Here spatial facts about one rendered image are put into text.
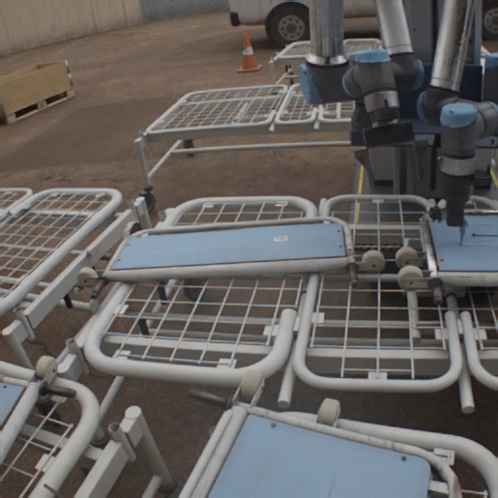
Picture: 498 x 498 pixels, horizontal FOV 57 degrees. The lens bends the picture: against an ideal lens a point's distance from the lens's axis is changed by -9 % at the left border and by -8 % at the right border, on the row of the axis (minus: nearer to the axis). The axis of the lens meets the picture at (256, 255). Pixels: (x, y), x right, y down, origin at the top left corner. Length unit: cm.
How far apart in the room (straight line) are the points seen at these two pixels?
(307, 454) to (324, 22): 126
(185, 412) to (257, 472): 92
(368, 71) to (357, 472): 94
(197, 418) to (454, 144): 116
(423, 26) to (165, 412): 168
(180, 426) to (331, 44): 135
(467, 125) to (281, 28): 710
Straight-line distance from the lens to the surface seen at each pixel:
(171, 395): 180
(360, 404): 168
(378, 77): 131
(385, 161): 222
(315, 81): 168
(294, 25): 818
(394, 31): 150
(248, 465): 85
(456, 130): 123
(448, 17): 143
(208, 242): 153
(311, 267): 135
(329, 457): 86
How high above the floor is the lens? 128
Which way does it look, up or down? 32 degrees down
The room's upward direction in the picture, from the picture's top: 8 degrees counter-clockwise
